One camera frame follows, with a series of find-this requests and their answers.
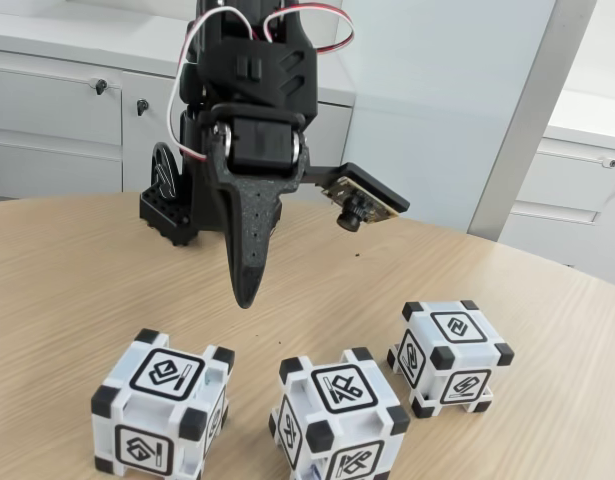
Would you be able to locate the camera module on black mount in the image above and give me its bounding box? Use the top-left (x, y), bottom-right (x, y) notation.
top-left (306, 162), bottom-right (411, 232)

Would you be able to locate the black round clamp knob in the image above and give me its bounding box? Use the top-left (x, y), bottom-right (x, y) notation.
top-left (150, 141), bottom-right (181, 201)

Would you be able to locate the white cube crossed-loop symbol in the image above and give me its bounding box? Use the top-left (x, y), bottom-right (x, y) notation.
top-left (268, 347), bottom-right (412, 480)

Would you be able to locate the grey metal partition post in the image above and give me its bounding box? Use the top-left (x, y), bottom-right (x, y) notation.
top-left (466, 0), bottom-right (601, 242)

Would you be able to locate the white cube zigzag symbol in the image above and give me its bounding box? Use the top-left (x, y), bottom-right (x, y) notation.
top-left (386, 299), bottom-right (516, 419)

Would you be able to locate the white low cabinet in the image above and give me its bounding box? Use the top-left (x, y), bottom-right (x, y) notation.
top-left (0, 9), bottom-right (356, 204)

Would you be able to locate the white cube stacked-diamond symbol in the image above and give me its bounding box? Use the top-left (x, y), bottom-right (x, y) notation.
top-left (90, 328), bottom-right (237, 475)

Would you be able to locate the white drawer cabinet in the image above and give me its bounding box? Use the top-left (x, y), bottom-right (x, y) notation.
top-left (501, 89), bottom-right (615, 289)

